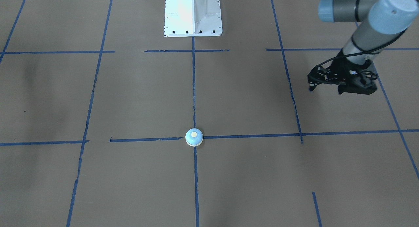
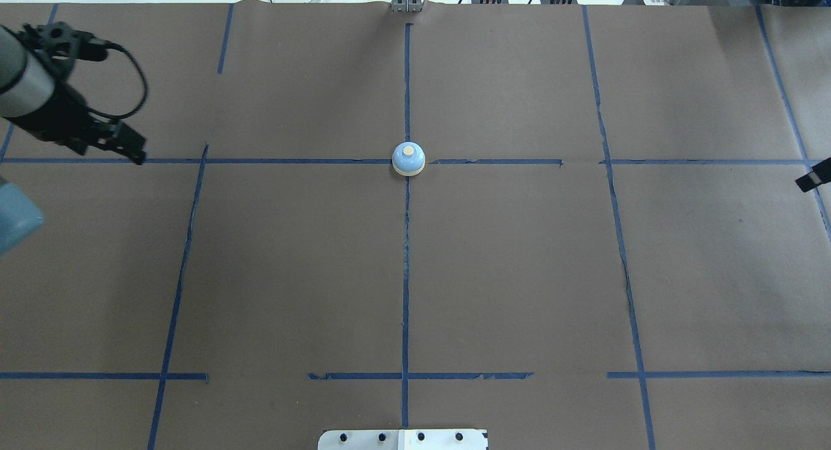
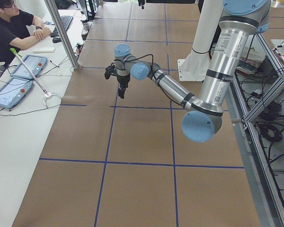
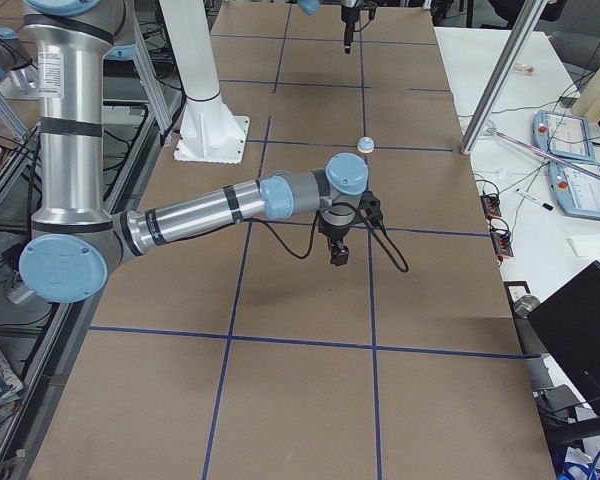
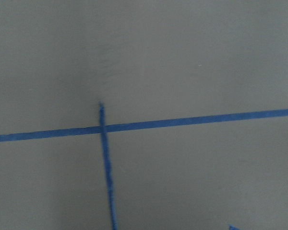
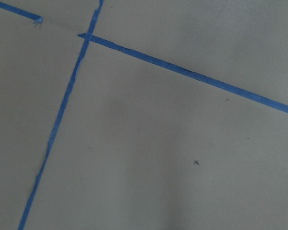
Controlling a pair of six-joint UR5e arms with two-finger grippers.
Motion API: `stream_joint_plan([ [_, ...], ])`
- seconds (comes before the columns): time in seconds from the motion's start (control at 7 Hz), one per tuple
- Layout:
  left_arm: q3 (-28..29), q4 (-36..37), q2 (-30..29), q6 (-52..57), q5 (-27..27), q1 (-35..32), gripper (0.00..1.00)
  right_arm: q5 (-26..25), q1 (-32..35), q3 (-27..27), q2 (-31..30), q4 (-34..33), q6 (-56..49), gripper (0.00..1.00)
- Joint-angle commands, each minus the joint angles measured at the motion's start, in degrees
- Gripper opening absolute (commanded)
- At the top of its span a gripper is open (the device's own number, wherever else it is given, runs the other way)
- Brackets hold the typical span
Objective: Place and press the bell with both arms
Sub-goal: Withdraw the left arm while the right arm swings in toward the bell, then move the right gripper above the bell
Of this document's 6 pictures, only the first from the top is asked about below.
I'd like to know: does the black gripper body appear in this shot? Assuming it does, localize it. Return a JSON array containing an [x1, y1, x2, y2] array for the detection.
[[331, 49, 367, 86]]

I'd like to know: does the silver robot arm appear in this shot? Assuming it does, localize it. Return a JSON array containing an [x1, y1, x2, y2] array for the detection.
[[308, 0, 418, 95]]

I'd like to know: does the brown paper table cover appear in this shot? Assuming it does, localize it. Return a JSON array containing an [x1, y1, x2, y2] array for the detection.
[[1, 0, 418, 227]]

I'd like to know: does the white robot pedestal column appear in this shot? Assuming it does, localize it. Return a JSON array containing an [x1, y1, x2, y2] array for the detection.
[[164, 0, 223, 37]]

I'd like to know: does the blue and cream bell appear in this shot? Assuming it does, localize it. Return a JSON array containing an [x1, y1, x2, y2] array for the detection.
[[185, 128, 204, 147]]

